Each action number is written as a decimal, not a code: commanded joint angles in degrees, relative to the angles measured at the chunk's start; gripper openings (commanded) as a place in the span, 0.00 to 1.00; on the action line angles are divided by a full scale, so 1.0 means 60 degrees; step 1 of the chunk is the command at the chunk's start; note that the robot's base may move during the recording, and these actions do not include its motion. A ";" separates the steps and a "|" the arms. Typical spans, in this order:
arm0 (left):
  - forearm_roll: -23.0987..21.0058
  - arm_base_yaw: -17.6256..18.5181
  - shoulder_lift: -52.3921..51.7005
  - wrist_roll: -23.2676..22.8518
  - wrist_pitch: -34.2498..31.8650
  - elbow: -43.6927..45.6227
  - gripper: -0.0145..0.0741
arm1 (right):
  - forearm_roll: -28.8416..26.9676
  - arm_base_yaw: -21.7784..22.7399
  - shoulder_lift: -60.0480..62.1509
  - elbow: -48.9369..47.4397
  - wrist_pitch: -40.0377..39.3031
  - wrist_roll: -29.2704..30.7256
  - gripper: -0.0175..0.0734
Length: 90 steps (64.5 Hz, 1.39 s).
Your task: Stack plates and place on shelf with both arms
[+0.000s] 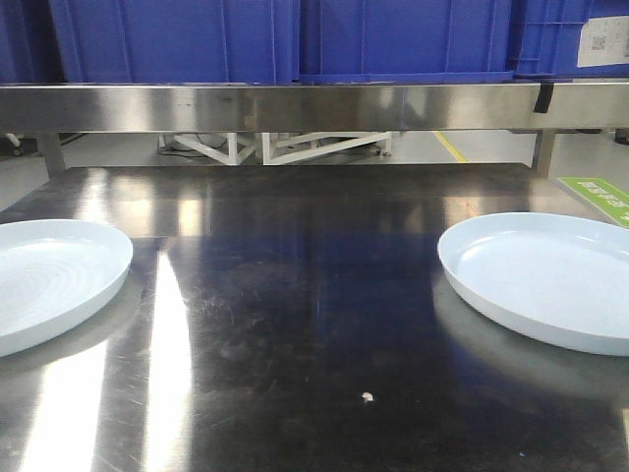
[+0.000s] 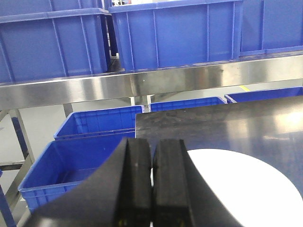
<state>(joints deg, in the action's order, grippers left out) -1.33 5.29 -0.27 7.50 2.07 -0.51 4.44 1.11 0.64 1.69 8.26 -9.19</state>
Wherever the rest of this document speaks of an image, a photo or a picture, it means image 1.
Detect blue plastic crate, centre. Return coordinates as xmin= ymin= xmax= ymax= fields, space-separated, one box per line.
xmin=49 ymin=1 xmax=300 ymax=85

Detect white metal frame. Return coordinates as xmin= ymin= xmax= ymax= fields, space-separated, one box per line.
xmin=158 ymin=132 xmax=394 ymax=166

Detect black strap on rail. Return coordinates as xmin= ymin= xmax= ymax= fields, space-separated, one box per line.
xmin=533 ymin=82 xmax=553 ymax=114

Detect green floor sign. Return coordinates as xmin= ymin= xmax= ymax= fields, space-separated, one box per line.
xmin=558 ymin=177 xmax=629 ymax=228

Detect blue plastic crate, right labelled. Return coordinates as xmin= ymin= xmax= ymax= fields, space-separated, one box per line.
xmin=299 ymin=1 xmax=628 ymax=84

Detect stainless steel shelf rail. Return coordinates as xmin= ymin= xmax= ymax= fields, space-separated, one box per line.
xmin=1 ymin=80 xmax=628 ymax=134

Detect blue plastic crate, left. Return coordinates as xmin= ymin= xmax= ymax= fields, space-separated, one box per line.
xmin=1 ymin=0 xmax=65 ymax=84

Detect light blue plate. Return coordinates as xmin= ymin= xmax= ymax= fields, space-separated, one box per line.
xmin=437 ymin=212 xmax=628 ymax=356
xmin=1 ymin=219 xmax=134 ymax=356

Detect white paper label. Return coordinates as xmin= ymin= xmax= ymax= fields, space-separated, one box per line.
xmin=577 ymin=16 xmax=628 ymax=68

